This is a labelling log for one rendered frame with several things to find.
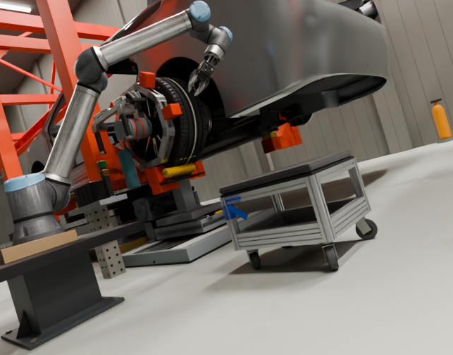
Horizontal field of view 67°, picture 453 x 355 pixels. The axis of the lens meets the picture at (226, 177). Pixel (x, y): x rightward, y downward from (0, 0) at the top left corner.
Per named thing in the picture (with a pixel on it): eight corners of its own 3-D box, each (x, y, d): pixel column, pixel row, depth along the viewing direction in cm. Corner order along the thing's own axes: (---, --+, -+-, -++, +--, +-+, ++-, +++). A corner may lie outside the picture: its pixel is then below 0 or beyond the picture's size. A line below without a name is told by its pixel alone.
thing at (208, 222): (241, 217, 232) (237, 203, 232) (204, 234, 206) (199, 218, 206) (194, 226, 266) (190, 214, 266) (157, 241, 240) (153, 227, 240)
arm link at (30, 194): (4, 222, 133) (-7, 179, 133) (26, 220, 150) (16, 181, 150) (44, 211, 134) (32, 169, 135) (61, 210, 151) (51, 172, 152)
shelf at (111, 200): (127, 198, 195) (126, 193, 195) (100, 206, 183) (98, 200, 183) (94, 209, 224) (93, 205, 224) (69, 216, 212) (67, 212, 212)
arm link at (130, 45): (60, 53, 144) (203, -7, 151) (71, 65, 157) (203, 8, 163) (72, 78, 144) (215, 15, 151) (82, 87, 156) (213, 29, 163)
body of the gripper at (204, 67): (198, 69, 158) (209, 49, 161) (191, 75, 165) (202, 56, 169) (211, 79, 160) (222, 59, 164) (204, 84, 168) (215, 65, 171)
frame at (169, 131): (183, 156, 211) (158, 72, 211) (175, 157, 206) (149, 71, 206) (137, 175, 248) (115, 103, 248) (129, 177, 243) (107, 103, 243)
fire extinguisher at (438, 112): (459, 137, 445) (447, 96, 445) (456, 139, 427) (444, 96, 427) (438, 142, 461) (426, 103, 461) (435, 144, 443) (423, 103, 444)
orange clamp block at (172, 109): (173, 119, 212) (182, 114, 206) (163, 120, 206) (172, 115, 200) (170, 108, 212) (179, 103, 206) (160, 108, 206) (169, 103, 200)
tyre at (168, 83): (158, 62, 247) (140, 141, 280) (130, 60, 230) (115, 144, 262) (220, 103, 217) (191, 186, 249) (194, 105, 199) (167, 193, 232)
